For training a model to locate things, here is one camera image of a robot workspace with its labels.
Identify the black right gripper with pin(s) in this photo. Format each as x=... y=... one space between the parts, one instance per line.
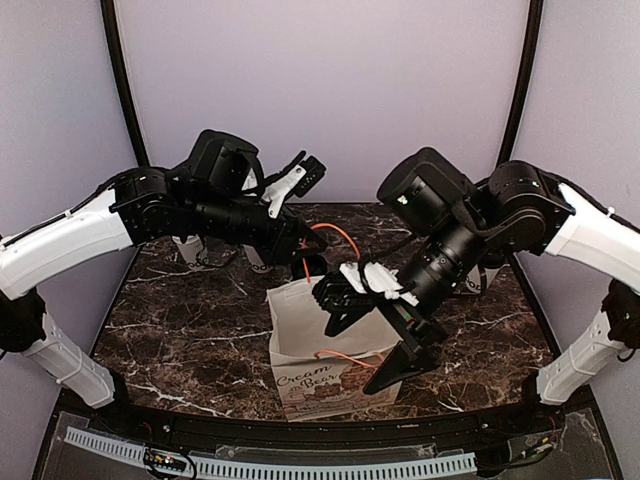
x=410 y=320

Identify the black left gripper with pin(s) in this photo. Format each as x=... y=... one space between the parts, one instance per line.
x=279 y=247

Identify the white paper takeout bag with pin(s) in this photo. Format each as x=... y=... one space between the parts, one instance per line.
x=318 y=376

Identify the white paper coffee cup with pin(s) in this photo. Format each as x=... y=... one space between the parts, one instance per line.
x=478 y=280

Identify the stack of black cup lids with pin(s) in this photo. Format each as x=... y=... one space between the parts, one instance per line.
x=309 y=267

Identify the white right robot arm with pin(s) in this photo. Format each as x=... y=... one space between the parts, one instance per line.
x=517 y=208

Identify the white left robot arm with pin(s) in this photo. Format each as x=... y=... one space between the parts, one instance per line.
x=128 y=210

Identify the white cup holding straws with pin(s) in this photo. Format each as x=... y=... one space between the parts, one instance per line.
x=257 y=265

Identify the stack of white paper cups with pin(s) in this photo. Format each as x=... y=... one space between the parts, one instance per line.
x=193 y=251

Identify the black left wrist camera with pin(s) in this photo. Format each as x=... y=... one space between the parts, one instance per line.
x=223 y=161

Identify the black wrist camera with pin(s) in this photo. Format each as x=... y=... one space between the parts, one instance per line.
x=422 y=189
x=223 y=161

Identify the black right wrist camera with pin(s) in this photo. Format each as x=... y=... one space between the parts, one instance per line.
x=422 y=189

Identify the black table front rail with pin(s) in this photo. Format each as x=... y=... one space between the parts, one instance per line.
x=476 y=429

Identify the black right frame post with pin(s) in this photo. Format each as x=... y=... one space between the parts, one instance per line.
x=524 y=74

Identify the black frame post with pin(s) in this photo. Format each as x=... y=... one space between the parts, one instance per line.
x=121 y=80
x=524 y=74

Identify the white slotted cable duct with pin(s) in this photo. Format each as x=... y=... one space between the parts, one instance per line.
x=242 y=463

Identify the black left frame post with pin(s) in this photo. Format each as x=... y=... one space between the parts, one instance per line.
x=121 y=80

